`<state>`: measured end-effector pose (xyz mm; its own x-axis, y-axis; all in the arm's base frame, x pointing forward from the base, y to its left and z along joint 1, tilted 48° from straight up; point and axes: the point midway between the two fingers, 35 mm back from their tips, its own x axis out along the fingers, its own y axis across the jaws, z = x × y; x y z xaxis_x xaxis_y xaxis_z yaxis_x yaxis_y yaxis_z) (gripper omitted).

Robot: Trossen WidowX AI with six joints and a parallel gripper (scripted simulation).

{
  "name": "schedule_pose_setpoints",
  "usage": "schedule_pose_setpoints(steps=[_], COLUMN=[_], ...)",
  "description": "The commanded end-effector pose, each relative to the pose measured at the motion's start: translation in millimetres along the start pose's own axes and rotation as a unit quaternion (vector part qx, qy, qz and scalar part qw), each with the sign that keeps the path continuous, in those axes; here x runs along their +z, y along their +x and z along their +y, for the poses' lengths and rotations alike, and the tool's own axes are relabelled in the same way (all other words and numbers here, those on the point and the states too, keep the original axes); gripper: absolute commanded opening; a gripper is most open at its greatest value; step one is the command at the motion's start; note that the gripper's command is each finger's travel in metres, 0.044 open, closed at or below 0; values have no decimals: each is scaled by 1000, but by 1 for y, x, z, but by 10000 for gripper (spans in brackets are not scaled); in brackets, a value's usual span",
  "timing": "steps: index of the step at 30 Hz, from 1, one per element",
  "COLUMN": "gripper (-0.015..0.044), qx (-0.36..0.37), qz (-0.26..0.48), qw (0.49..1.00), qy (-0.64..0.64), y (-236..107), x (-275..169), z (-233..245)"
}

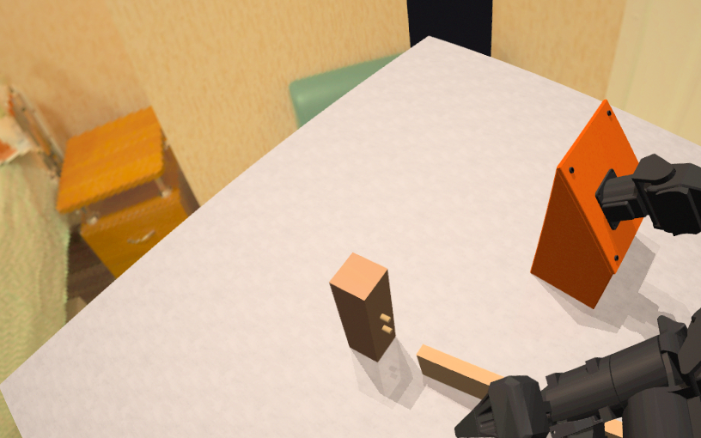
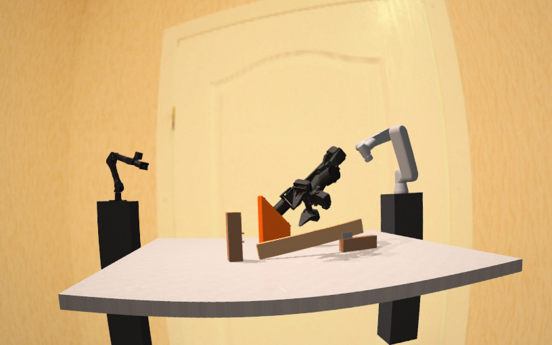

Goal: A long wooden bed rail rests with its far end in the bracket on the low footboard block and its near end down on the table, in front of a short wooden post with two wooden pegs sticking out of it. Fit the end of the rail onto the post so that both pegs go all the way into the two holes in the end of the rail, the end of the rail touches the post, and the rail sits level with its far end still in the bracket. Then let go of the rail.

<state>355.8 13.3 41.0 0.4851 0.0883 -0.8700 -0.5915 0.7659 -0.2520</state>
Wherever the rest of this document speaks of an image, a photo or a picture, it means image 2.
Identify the brown wooden post with two pegs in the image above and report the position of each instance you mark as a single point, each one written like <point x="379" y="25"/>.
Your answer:
<point x="235" y="248"/>

